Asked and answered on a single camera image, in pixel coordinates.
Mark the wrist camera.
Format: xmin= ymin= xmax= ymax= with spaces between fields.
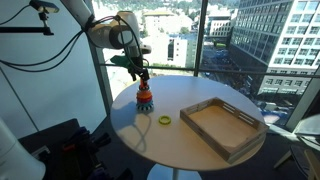
xmin=139 ymin=44 xmax=153 ymax=55

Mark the black cable bundle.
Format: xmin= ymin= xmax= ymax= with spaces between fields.
xmin=0 ymin=3 xmax=145 ymax=74

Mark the blue stacking ring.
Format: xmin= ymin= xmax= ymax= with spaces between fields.
xmin=135 ymin=100 xmax=155 ymax=108

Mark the grey window pillar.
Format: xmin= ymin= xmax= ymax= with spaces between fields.
xmin=87 ymin=43 xmax=115 ymax=116

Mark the red stacking ring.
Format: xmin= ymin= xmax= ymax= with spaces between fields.
xmin=136 ymin=96 xmax=154 ymax=104

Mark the orange stacking ring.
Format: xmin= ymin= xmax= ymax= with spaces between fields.
xmin=136 ymin=90 xmax=153 ymax=100

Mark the yellow-green ring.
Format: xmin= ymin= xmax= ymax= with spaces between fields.
xmin=158 ymin=114 xmax=173 ymax=126

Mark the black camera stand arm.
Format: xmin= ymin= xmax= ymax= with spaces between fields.
xmin=0 ymin=11 xmax=55 ymax=36

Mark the black platform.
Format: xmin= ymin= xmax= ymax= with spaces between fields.
xmin=18 ymin=117 xmax=82 ymax=155

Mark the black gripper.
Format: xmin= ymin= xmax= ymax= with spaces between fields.
xmin=128 ymin=54 xmax=151 ymax=83

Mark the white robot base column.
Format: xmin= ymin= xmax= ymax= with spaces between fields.
xmin=0 ymin=117 xmax=47 ymax=180

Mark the orange post striped base stacker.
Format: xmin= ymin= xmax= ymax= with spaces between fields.
xmin=135 ymin=79 xmax=155 ymax=113

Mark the horizontal window rail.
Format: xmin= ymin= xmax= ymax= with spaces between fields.
xmin=99 ymin=62 xmax=320 ymax=80

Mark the pile of clamps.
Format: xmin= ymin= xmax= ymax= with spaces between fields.
xmin=39 ymin=125 xmax=134 ymax=180

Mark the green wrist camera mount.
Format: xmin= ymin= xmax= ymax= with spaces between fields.
xmin=109 ymin=54 xmax=135 ymax=68

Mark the dark window mullion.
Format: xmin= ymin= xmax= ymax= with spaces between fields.
xmin=193 ymin=0 xmax=210 ymax=78

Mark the wooden tray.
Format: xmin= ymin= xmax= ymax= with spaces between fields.
xmin=179 ymin=96 xmax=270 ymax=165

